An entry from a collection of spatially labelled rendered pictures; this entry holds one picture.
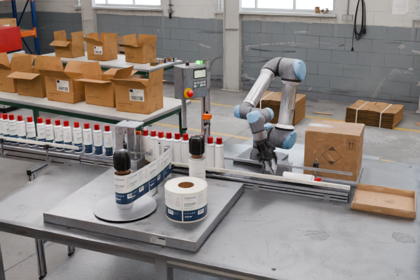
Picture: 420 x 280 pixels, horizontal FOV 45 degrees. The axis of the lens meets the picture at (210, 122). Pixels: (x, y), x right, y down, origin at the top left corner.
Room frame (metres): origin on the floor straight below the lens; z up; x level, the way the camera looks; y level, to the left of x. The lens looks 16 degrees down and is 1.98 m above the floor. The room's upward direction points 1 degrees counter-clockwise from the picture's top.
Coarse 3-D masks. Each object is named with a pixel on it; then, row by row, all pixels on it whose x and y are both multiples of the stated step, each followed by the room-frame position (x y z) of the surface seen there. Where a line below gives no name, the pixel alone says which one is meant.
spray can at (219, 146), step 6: (216, 138) 2.74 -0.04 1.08; (216, 144) 2.73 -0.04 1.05; (222, 144) 2.74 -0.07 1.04; (216, 150) 2.72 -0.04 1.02; (222, 150) 2.73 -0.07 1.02; (216, 156) 2.72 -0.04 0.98; (222, 156) 2.73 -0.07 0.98; (216, 162) 2.72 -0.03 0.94; (222, 162) 2.73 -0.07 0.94; (222, 168) 2.73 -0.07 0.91
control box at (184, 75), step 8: (184, 64) 2.89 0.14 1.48; (192, 64) 2.89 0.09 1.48; (200, 64) 2.89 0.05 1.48; (176, 72) 2.86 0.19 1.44; (184, 72) 2.81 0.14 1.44; (192, 72) 2.84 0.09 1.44; (176, 80) 2.86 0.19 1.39; (184, 80) 2.81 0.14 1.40; (192, 80) 2.84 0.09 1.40; (200, 80) 2.87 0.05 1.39; (176, 88) 2.86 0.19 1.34; (184, 88) 2.81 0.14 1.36; (192, 88) 2.84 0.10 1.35; (200, 88) 2.87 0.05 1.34; (176, 96) 2.87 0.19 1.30; (184, 96) 2.81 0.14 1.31; (192, 96) 2.84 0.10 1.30; (200, 96) 2.87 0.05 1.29
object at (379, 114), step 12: (348, 108) 6.65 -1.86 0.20; (360, 108) 6.63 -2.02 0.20; (372, 108) 6.63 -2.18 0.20; (384, 108) 6.62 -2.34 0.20; (396, 108) 6.62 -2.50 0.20; (348, 120) 6.64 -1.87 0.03; (360, 120) 6.55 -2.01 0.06; (372, 120) 6.47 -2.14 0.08; (384, 120) 6.37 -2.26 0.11; (396, 120) 6.45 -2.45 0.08
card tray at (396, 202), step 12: (360, 192) 2.53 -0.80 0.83; (372, 192) 2.53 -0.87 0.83; (384, 192) 2.53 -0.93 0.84; (396, 192) 2.50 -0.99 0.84; (408, 192) 2.48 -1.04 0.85; (360, 204) 2.33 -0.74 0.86; (372, 204) 2.39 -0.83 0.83; (384, 204) 2.38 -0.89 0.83; (396, 204) 2.38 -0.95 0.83; (408, 204) 2.38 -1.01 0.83; (408, 216) 2.24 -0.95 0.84
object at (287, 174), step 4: (284, 172) 2.59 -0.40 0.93; (288, 172) 2.59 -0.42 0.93; (292, 172) 2.59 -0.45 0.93; (284, 176) 2.58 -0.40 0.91; (288, 176) 2.57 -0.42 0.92; (292, 176) 2.56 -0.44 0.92; (296, 176) 2.56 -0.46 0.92; (300, 176) 2.55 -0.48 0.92; (304, 176) 2.54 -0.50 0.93; (308, 176) 2.54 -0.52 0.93; (312, 176) 2.54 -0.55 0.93; (312, 180) 2.52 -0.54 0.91; (316, 180) 2.52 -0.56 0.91; (320, 180) 2.51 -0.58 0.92
